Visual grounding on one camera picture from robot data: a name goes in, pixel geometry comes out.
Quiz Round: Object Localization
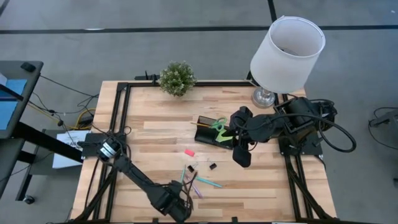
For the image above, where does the green marker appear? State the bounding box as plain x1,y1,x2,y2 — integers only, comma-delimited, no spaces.
210,116,228,133

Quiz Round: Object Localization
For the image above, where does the purple translucent pen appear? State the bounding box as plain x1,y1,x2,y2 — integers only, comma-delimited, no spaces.
185,174,204,200

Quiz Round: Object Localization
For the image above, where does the brown pencil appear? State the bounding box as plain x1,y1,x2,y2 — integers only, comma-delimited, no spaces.
185,171,198,195

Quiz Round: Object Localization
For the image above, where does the black mesh desk organizer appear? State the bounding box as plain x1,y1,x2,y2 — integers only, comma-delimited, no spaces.
194,114,239,151

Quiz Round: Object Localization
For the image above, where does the yellow pencil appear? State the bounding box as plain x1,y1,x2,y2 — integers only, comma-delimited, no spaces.
190,121,213,129

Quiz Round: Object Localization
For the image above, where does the green sticky note pad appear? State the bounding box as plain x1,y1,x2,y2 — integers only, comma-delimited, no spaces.
215,129,235,144

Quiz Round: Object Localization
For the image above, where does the artificial potted plant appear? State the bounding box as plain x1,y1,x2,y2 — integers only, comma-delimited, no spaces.
158,60,198,98

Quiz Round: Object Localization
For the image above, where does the white shade table lamp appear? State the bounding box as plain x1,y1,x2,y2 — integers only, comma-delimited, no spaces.
249,15,326,110

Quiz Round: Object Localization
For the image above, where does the black router with antennas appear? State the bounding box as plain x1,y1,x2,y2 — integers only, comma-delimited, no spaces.
134,70,161,82

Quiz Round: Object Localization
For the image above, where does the white printed paper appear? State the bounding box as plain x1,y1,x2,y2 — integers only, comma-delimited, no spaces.
52,129,91,170

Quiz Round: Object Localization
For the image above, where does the grey floor device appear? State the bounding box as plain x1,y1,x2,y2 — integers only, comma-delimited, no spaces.
368,106,398,151

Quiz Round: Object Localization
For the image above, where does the grey side desk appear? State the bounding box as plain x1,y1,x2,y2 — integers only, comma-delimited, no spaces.
0,60,85,203

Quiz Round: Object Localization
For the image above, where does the blue sheet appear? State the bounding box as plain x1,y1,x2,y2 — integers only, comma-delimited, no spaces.
0,78,29,131

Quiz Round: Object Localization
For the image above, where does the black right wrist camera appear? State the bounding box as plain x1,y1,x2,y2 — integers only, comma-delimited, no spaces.
232,144,252,169

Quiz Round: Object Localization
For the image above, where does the black aluminium table frame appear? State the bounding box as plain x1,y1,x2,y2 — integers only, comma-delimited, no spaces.
70,79,338,224

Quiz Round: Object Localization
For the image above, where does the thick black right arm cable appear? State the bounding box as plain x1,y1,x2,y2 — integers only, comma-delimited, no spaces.
269,98,358,154

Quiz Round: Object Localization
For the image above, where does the yellow floor cable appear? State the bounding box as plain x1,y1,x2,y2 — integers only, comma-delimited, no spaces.
68,107,97,130

